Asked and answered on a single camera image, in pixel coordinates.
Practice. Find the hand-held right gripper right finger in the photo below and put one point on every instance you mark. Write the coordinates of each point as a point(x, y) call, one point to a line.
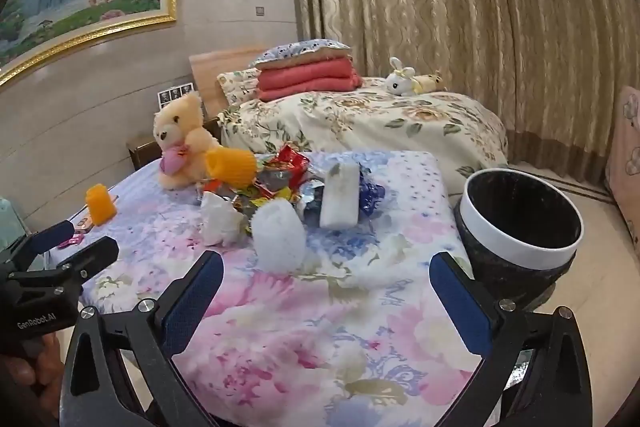
point(462, 307)

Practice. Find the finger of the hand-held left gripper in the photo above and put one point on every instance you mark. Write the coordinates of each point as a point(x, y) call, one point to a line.
point(92, 254)
point(50, 236)

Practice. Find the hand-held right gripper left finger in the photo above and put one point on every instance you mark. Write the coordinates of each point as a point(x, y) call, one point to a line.
point(195, 302)

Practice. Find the black white-rimmed trash bin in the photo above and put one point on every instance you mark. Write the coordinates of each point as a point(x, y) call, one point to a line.
point(520, 252)

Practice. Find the white tissue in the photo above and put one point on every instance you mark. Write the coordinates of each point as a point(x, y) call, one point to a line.
point(217, 219)

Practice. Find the white foam fruit net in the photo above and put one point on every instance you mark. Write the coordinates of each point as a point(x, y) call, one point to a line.
point(277, 234)

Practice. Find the colorful snack wrapper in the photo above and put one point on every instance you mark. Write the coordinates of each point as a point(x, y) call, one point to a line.
point(245, 207)

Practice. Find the yellow snack wrapper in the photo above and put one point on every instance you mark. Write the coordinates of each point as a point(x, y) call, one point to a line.
point(280, 197)

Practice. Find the blue plastic package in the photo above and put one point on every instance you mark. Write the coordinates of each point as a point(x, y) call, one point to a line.
point(372, 194)

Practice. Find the silver foil wrapper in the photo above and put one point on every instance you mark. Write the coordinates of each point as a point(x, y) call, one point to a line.
point(311, 202)
point(275, 181)

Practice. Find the white foam block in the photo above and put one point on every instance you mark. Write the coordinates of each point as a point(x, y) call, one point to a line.
point(340, 197)

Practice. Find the red snack wrapper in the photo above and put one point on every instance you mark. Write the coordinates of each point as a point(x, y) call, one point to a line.
point(287, 159)

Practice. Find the person's left hand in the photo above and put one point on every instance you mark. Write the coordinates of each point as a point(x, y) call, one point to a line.
point(42, 367)

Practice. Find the small pink item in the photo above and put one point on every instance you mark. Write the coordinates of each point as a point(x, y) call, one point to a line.
point(75, 239)

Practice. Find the glass side table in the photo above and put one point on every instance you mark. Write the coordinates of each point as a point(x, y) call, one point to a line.
point(10, 222)

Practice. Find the silver foil bag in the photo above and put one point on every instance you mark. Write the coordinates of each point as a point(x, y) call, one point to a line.
point(522, 359)

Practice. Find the pink blue floral blanket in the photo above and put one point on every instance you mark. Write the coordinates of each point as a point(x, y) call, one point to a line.
point(310, 332)

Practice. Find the beige teddy bear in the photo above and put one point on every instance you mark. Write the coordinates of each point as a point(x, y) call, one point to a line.
point(175, 132)

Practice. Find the black white photo strip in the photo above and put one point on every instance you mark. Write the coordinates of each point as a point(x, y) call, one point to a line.
point(172, 96)

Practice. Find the cream floral duvet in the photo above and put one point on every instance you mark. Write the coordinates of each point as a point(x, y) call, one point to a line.
point(375, 122)

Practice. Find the cream floral pillow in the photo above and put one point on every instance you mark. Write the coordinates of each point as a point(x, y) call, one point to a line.
point(240, 87)

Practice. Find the pink heart-print cloth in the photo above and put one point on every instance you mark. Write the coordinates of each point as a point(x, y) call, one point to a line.
point(625, 157)

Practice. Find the wooden headboard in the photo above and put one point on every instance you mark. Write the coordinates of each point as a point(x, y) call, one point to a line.
point(215, 62)

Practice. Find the white rabbit plush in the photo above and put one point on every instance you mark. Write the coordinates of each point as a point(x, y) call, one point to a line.
point(400, 82)

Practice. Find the folded red blanket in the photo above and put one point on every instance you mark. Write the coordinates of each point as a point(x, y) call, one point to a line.
point(310, 77)

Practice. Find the blue patterned pillow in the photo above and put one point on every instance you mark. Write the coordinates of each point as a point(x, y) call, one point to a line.
point(300, 49)

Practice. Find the beige patterned curtain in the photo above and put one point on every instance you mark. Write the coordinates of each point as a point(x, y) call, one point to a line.
point(450, 7)

